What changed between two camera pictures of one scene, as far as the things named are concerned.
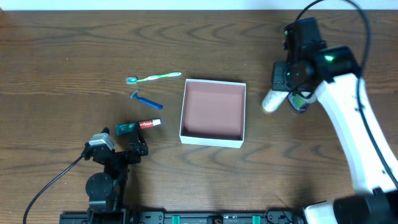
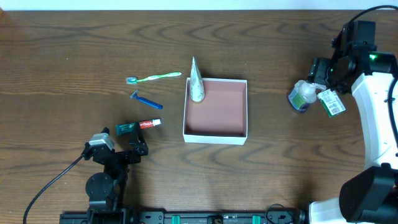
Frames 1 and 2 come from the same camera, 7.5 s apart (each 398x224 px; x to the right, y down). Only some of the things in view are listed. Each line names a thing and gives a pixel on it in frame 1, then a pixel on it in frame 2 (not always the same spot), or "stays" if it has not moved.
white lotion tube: [273, 99] → [197, 88]
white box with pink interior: [213, 113] stays
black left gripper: [123, 155] stays
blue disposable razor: [145, 101] stays
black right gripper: [278, 76] → [319, 72]
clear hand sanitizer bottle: [300, 102] stays
